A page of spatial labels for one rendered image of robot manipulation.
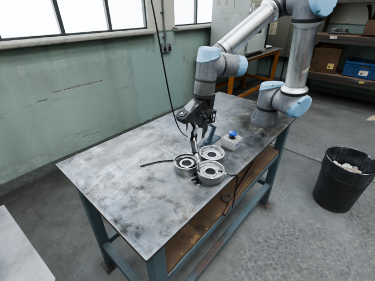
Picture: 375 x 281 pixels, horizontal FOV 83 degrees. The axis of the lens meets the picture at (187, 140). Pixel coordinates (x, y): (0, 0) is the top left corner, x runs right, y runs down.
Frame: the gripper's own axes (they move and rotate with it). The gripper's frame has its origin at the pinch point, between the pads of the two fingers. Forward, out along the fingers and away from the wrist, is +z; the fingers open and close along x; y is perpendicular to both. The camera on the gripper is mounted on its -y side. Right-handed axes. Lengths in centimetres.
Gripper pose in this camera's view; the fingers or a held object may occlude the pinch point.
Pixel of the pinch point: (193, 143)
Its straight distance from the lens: 84.4
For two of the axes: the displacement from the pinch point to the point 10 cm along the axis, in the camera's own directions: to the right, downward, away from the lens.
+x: -7.4, -3.7, 5.7
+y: 6.7, -2.8, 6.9
